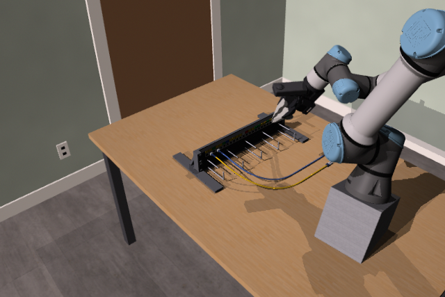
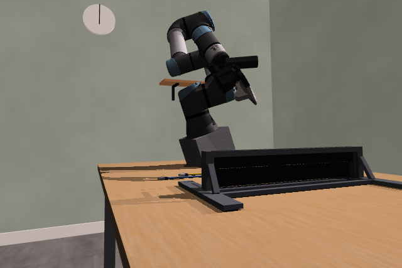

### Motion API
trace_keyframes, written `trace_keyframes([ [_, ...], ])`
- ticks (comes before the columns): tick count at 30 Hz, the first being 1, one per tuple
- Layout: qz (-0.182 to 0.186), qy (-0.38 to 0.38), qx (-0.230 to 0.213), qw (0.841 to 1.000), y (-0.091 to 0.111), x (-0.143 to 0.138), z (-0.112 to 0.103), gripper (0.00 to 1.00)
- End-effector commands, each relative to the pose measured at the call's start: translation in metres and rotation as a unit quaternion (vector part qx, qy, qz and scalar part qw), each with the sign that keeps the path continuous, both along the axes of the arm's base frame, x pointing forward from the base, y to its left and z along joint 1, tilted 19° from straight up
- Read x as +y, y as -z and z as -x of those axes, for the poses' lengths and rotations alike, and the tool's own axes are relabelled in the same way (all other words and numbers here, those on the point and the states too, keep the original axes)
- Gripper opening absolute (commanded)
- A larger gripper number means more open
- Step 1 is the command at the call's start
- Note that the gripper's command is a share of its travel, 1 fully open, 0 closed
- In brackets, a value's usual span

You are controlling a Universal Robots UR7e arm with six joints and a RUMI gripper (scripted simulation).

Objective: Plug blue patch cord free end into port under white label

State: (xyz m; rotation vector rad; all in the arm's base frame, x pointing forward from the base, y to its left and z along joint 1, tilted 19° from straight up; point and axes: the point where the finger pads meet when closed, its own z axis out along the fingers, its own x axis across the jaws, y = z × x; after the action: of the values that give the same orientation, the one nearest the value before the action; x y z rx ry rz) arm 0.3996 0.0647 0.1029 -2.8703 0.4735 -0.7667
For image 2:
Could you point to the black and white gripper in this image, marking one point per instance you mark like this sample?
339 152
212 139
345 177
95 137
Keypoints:
231 77

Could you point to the black network port rack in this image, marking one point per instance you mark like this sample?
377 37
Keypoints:
307 164

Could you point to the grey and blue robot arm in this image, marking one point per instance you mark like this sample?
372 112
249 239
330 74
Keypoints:
196 99

